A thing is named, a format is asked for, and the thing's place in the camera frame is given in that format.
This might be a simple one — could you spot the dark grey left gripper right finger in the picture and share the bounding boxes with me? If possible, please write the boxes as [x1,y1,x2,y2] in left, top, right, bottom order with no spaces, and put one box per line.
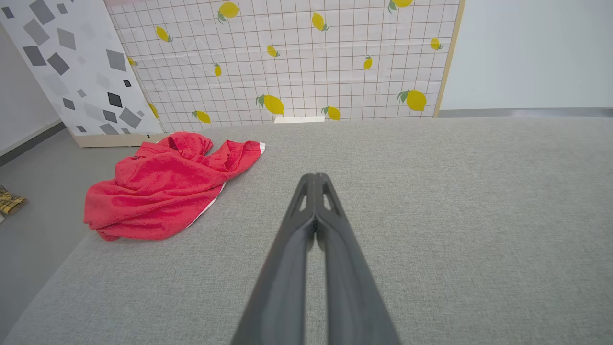
[314,172,401,345]

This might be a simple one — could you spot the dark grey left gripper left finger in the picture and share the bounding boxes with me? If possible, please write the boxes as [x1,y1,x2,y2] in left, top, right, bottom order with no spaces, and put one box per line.
[230,172,317,345]

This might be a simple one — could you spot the red shorts with white trim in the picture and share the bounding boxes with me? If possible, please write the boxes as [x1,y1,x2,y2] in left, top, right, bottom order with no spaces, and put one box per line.
[83,132,266,242]

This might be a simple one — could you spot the grey fabric sofa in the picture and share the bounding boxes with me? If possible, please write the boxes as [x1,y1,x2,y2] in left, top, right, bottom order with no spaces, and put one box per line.
[0,117,613,345]

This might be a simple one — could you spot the lemon print grid panel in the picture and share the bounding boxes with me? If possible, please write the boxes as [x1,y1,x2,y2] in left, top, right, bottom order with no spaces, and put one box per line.
[104,0,466,134]

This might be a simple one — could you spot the yellow plaid cloth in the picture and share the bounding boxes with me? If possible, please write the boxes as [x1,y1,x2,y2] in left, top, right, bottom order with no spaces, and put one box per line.
[0,185,28,224]

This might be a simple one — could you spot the white panel with grey shapes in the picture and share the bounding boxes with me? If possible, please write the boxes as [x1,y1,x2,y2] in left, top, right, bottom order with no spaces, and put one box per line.
[0,0,164,148]

